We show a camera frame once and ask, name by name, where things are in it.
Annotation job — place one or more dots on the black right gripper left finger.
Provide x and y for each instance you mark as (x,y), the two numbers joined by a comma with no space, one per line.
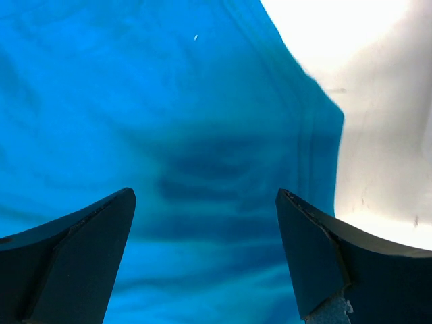
(64,271)

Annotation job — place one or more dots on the blue t-shirt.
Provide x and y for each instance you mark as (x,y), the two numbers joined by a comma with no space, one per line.
(197,106)

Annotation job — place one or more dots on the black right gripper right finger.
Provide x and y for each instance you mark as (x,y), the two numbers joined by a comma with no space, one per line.
(342,274)

